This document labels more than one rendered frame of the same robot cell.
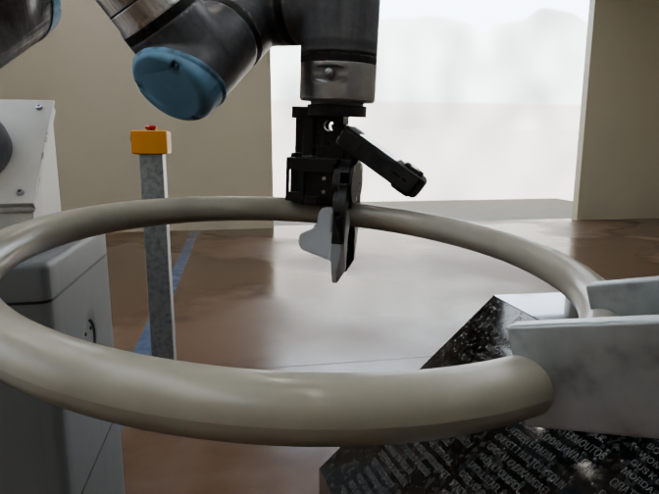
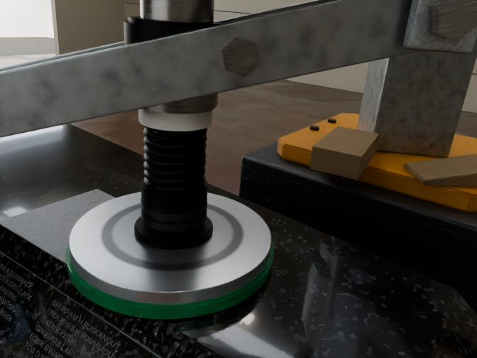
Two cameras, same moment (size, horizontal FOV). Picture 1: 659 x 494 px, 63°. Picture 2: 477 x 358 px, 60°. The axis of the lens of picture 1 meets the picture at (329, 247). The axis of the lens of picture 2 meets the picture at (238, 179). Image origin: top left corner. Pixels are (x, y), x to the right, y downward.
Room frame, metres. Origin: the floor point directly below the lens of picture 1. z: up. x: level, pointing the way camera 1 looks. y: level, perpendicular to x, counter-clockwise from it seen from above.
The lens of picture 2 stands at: (-0.32, -0.20, 1.08)
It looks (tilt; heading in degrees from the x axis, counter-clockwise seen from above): 23 degrees down; 313
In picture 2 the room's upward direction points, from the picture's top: 5 degrees clockwise
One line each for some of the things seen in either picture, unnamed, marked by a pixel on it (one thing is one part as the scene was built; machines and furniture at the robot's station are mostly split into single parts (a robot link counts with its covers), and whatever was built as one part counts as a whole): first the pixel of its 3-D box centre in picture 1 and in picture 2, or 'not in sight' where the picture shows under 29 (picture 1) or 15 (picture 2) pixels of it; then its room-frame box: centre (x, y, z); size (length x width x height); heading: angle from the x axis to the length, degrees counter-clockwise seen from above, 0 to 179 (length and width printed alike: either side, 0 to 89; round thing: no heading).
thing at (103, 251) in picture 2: not in sight; (174, 234); (-0.01, -0.44, 0.84); 0.21 x 0.21 x 0.01
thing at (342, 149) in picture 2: not in sight; (346, 150); (0.10, -1.00, 0.81); 0.20 x 0.10 x 0.05; 108
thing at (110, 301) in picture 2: not in sight; (174, 237); (-0.01, -0.44, 0.84); 0.22 x 0.22 x 0.04
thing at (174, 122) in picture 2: not in sight; (176, 103); (-0.01, -0.44, 0.99); 0.07 x 0.07 x 0.04
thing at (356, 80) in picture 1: (336, 86); not in sight; (0.65, -0.01, 1.09); 0.10 x 0.09 x 0.05; 166
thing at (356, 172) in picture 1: (329, 156); not in sight; (0.66, 0.00, 1.01); 0.09 x 0.08 x 0.12; 76
